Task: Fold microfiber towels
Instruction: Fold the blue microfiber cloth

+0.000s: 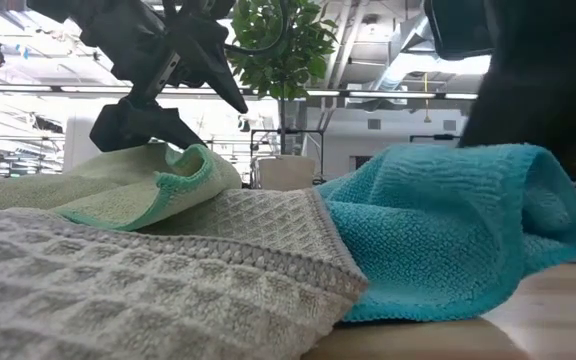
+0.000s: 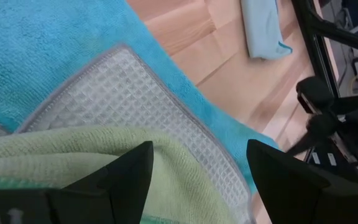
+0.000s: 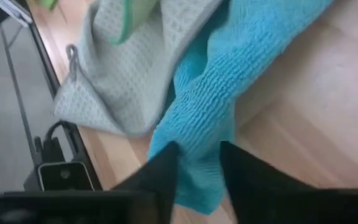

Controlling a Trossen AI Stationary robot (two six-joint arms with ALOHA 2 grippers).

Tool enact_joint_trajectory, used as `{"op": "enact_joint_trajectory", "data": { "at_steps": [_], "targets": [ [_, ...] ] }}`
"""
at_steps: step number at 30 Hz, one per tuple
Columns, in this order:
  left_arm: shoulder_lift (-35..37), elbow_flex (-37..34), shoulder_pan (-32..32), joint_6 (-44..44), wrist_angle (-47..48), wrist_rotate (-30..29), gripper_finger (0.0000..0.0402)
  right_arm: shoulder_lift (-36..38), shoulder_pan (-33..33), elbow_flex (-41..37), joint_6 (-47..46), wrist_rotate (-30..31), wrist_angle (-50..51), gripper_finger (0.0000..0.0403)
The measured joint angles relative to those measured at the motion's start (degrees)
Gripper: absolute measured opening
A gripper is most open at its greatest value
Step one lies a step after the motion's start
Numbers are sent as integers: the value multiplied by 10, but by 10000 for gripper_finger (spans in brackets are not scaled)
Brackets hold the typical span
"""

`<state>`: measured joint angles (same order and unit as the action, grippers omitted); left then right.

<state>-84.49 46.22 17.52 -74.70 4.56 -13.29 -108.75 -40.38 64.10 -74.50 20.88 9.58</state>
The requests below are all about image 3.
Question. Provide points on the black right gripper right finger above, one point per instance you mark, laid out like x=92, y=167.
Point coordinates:
x=269, y=199

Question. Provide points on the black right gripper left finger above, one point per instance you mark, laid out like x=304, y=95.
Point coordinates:
x=157, y=193

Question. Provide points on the bright blue terry towel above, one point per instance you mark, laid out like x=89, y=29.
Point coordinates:
x=213, y=93

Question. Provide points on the grey waffle towel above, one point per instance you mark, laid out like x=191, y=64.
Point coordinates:
x=120, y=77

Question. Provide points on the pale green-edged towel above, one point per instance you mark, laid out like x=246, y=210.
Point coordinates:
x=138, y=15

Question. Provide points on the black metal table frame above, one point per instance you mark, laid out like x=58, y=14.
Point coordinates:
x=81, y=146

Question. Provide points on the black table camera box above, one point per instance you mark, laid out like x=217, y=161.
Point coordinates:
x=65, y=175

